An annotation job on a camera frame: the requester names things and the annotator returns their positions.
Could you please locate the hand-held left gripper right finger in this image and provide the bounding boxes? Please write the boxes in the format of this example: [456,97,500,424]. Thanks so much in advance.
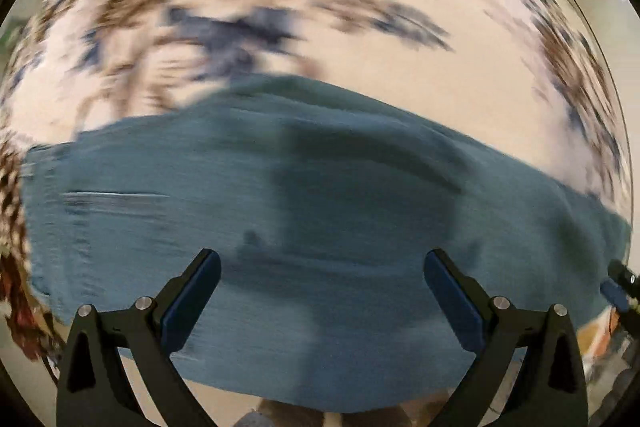
[423,249,589,427]

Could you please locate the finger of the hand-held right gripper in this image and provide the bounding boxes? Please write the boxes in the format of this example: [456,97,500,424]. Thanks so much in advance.
[600,259,640,314]

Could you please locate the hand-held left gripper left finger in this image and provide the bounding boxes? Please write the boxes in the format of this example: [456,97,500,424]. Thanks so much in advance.
[56,248,222,427]

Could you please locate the teal pants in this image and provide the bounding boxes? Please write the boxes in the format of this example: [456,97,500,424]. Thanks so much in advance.
[21,74,632,414]

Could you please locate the floral printed blanket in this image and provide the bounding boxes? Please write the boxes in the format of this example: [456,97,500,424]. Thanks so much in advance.
[0,0,632,373]

